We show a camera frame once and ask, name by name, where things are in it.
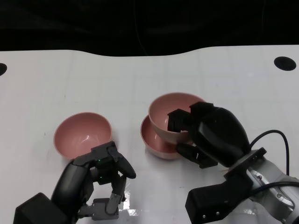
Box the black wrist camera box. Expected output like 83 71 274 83
13 192 78 224
185 177 254 224

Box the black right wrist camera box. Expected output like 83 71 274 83
185 177 254 224

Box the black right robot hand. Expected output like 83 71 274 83
167 101 250 169

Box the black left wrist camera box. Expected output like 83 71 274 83
13 192 78 224

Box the pink plastic bowl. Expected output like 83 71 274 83
140 114 194 160
148 92 207 144
53 112 113 160

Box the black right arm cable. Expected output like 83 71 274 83
247 130 291 175

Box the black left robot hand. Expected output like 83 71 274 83
50 141 136 221

